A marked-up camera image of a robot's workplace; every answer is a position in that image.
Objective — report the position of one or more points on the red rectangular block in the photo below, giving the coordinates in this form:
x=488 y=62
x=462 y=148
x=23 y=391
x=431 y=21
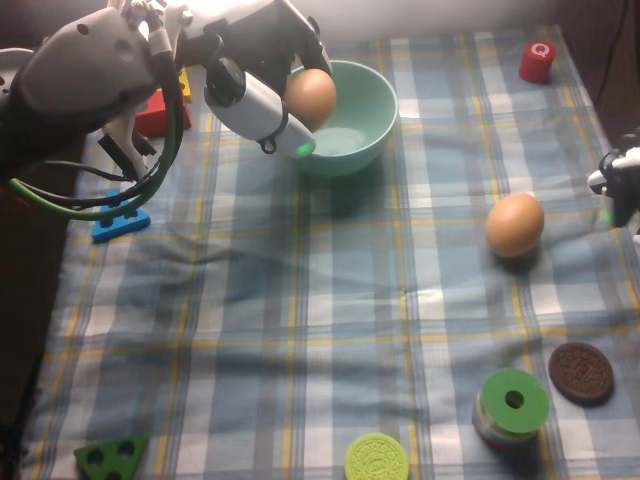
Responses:
x=165 y=120

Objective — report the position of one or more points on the blue plaid cloth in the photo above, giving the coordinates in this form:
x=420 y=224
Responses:
x=320 y=300

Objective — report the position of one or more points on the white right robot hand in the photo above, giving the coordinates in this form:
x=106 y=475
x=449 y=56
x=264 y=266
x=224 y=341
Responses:
x=627 y=162

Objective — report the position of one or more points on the brown egg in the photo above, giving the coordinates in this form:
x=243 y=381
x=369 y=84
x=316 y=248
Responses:
x=515 y=225
x=312 y=97

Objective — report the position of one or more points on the green triangle block with holes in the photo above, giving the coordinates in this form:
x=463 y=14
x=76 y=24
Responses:
x=112 y=459

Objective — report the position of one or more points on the mint green bowl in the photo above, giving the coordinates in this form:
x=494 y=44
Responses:
x=370 y=115

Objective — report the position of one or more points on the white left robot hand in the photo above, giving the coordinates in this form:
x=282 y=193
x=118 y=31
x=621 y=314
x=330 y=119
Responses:
x=260 y=112

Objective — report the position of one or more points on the red cylinder with white letter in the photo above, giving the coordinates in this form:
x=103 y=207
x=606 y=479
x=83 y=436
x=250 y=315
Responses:
x=537 y=67

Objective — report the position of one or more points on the brown toy cookie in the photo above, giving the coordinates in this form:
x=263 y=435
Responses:
x=580 y=372

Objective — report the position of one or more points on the blue triangle block with holes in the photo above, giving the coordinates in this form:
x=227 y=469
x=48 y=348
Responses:
x=125 y=225

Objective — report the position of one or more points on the lime green toy cookie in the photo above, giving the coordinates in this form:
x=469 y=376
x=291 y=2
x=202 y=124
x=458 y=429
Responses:
x=377 y=457

